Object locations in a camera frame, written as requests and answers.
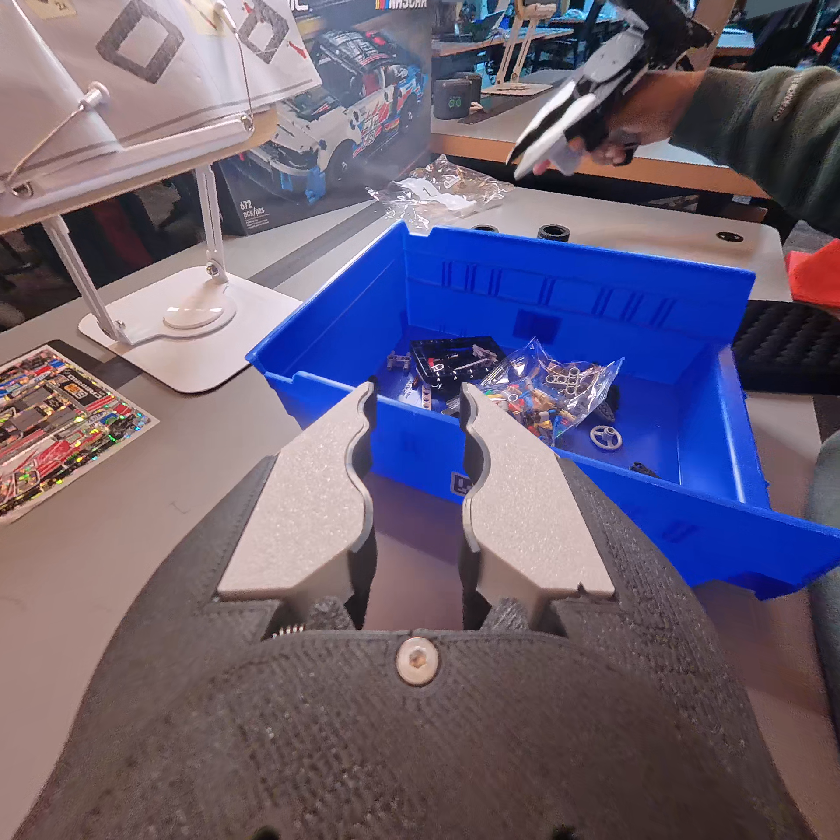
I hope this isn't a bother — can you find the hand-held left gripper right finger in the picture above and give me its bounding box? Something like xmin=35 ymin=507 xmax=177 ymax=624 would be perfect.
xmin=459 ymin=382 xmax=616 ymax=631

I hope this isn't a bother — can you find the blue bin with tag label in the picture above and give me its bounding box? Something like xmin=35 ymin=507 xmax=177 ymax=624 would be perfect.
xmin=246 ymin=220 xmax=840 ymax=601

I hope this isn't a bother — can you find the person's right forearm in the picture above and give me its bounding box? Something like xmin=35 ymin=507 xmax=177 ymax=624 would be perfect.
xmin=669 ymin=66 xmax=840 ymax=237

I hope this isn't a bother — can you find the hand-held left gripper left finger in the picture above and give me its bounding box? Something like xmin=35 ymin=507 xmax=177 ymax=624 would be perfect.
xmin=217 ymin=382 xmax=378 ymax=631

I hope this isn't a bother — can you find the lego instruction booklet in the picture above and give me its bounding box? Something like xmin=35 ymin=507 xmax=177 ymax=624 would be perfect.
xmin=0 ymin=0 xmax=322 ymax=181

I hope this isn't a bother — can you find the black device with green lights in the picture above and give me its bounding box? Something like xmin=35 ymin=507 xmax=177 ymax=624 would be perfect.
xmin=436 ymin=73 xmax=483 ymax=121

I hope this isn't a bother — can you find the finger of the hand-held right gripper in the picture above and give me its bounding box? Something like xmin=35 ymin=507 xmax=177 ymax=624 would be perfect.
xmin=507 ymin=28 xmax=652 ymax=164
xmin=514 ymin=87 xmax=629 ymax=181

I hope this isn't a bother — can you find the white book stand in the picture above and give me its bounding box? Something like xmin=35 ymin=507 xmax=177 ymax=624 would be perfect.
xmin=0 ymin=105 xmax=303 ymax=395

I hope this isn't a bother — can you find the clear bag of small lego pieces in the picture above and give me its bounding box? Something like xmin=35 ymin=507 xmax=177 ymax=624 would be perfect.
xmin=482 ymin=338 xmax=626 ymax=447

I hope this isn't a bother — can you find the wooden stand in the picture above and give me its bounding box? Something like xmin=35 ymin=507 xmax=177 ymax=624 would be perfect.
xmin=482 ymin=0 xmax=559 ymax=97

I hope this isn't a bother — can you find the empty clear plastic bag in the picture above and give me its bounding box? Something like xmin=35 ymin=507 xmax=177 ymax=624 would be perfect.
xmin=366 ymin=154 xmax=516 ymax=231

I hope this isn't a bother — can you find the wood edged background desk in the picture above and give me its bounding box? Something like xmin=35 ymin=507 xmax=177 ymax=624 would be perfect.
xmin=430 ymin=69 xmax=775 ymax=198

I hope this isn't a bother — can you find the black lego frame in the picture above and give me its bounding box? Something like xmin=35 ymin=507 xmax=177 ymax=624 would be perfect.
xmin=410 ymin=338 xmax=509 ymax=398

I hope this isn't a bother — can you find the lego set box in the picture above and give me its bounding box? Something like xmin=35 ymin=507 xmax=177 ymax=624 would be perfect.
xmin=217 ymin=0 xmax=434 ymax=237

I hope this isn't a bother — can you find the orange cloth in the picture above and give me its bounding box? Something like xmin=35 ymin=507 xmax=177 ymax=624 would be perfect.
xmin=784 ymin=239 xmax=840 ymax=303

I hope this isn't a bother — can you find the holographic sticker sheet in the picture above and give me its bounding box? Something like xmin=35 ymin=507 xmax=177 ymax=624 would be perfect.
xmin=0 ymin=344 xmax=160 ymax=526

